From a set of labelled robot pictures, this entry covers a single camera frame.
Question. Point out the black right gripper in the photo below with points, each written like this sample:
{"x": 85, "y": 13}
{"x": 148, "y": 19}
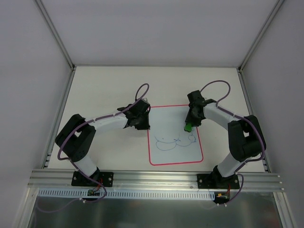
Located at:
{"x": 192, "y": 119}

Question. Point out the green whiteboard eraser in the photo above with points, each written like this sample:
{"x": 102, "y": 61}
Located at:
{"x": 188, "y": 127}

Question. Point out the pink framed whiteboard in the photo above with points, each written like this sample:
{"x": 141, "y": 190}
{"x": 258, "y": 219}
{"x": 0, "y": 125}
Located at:
{"x": 168, "y": 142}

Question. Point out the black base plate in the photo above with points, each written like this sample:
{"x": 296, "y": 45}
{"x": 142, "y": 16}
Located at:
{"x": 105, "y": 178}
{"x": 209, "y": 181}

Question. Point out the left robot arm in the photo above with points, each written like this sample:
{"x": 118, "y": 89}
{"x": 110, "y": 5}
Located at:
{"x": 76, "y": 136}

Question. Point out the aluminium frame post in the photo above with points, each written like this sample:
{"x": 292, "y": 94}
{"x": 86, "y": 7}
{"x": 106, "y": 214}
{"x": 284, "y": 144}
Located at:
{"x": 265, "y": 26}
{"x": 45, "y": 15}

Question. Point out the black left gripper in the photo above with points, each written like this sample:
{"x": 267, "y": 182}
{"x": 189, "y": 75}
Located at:
{"x": 142, "y": 122}

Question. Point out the white slotted cable duct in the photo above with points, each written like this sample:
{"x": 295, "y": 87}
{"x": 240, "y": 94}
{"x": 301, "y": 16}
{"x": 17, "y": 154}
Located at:
{"x": 128, "y": 194}

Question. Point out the left aluminium frame post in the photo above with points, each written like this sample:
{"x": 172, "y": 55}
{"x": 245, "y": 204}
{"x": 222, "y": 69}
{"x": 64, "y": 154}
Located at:
{"x": 45, "y": 15}

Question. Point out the right aluminium frame post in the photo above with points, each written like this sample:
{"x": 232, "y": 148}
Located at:
{"x": 265, "y": 26}

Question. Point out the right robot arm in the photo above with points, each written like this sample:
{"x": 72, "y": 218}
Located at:
{"x": 245, "y": 140}

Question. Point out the aluminium mounting rail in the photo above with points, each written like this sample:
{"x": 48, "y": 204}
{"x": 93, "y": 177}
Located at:
{"x": 154, "y": 180}

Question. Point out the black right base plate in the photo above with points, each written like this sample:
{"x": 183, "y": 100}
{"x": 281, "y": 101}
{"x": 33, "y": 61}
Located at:
{"x": 209, "y": 181}

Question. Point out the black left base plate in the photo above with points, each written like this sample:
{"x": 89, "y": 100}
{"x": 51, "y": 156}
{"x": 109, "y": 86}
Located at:
{"x": 105, "y": 178}

